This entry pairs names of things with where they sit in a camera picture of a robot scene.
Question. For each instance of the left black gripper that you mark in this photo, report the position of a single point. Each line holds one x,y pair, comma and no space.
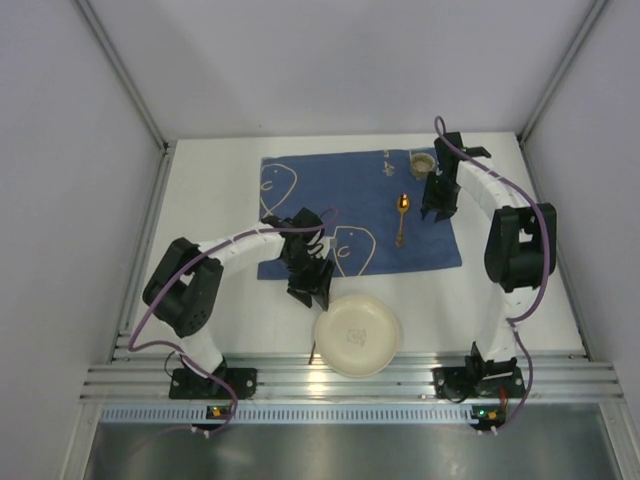
310,279

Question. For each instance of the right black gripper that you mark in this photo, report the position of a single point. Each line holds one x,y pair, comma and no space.
439,197

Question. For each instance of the gold metal spoon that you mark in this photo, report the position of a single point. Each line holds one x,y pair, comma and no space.
402,206

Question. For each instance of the brown fork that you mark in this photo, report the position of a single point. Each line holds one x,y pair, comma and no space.
312,354

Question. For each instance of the cream ceramic plate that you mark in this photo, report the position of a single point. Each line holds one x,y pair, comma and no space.
358,336

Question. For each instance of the blue fish placemat cloth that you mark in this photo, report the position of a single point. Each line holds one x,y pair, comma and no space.
363,187

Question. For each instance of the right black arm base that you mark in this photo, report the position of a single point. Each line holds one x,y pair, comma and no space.
479,378

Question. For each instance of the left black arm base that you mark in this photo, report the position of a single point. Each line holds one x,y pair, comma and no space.
187,385

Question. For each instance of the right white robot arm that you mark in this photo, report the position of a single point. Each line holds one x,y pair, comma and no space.
520,253

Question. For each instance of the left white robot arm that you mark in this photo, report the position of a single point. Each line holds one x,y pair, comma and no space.
181,293

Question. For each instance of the aluminium rail frame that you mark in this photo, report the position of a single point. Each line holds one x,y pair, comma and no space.
297,378

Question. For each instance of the slotted cable duct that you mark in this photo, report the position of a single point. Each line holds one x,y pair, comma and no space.
303,414

